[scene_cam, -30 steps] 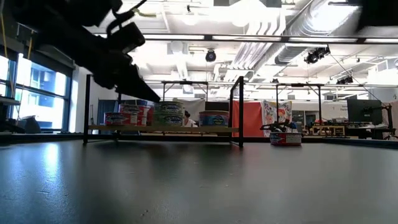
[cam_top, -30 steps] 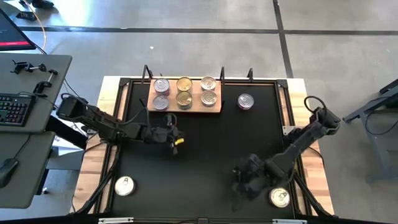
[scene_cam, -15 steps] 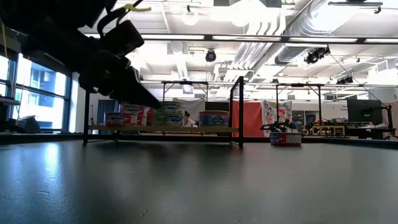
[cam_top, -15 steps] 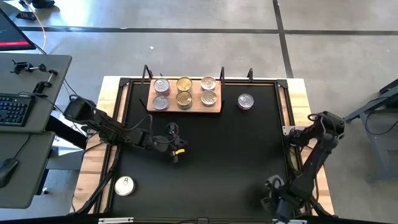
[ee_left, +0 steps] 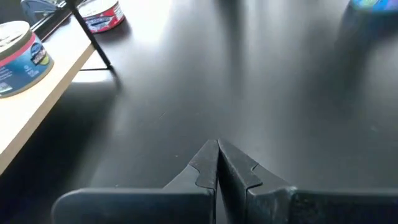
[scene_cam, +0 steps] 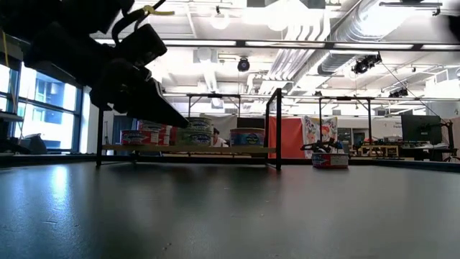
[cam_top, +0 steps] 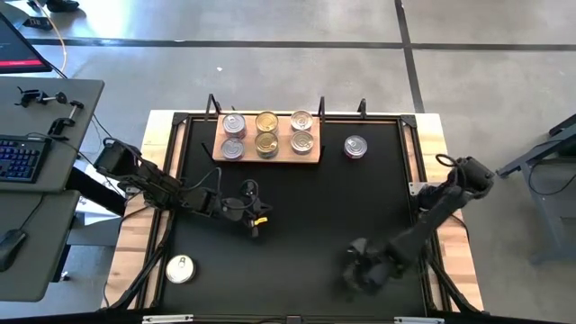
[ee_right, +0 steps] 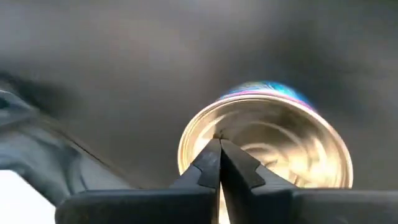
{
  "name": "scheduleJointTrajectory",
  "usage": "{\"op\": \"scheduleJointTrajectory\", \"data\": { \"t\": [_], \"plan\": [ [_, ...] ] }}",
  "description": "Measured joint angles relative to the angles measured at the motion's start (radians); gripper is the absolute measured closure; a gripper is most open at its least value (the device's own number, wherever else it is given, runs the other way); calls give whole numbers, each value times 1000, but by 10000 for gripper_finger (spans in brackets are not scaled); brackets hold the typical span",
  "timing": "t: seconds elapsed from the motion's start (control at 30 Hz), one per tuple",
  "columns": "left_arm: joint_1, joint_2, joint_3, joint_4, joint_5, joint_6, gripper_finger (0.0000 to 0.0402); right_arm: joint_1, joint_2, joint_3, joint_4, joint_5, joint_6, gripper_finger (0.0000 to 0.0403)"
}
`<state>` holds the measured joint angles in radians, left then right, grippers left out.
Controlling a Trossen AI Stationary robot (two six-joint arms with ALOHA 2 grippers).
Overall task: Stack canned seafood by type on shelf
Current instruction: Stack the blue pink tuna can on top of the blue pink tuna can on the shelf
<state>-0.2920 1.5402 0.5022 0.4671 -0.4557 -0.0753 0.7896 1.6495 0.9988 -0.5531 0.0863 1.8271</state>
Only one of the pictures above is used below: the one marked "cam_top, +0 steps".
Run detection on dark blue-grey metal table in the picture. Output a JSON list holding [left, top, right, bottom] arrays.
[[494, 112, 576, 266]]

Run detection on green label can gold lid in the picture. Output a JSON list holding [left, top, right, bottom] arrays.
[[255, 110, 280, 134], [254, 130, 280, 159]]

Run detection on black aluminium rig frame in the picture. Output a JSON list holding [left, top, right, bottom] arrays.
[[102, 110, 486, 316]]

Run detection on black computer monitor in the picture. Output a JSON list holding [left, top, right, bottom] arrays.
[[0, 11, 54, 76]]

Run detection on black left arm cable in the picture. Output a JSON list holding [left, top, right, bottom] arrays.
[[179, 166, 262, 212]]

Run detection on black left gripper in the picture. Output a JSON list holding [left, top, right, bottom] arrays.
[[220, 178, 275, 239]]

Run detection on silver metal bracket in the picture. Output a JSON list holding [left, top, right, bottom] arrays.
[[393, 316, 446, 324], [141, 313, 195, 324]]

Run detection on black table mat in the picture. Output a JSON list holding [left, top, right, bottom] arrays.
[[160, 117, 428, 317]]

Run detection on black desk clamp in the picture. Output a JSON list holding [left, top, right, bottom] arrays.
[[47, 99, 86, 137], [14, 86, 68, 108]]

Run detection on blue label seafood can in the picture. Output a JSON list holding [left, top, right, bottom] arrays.
[[165, 254, 196, 285], [290, 109, 314, 132], [290, 130, 316, 155]]

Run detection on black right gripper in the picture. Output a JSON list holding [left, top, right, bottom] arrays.
[[337, 237, 400, 298]]

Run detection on black backlit keyboard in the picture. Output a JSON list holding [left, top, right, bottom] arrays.
[[0, 134, 53, 185]]

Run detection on orange floor cable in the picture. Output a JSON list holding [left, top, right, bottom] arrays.
[[33, 0, 69, 76]]

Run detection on grey desk with clamps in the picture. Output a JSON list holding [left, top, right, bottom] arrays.
[[0, 76, 105, 194]]

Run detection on red label can silver lid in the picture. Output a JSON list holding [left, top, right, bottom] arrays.
[[221, 112, 248, 140], [220, 137, 246, 161], [344, 135, 369, 160]]

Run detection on wooden shelf with black legs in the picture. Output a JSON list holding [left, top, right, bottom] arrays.
[[201, 93, 326, 165]]

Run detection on person's shoe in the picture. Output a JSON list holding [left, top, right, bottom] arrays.
[[44, 0, 81, 14]]

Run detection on black computer mouse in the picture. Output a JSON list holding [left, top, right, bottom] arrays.
[[0, 229, 28, 274]]

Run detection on grey desk with mouse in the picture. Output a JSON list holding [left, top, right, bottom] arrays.
[[0, 188, 81, 303]]

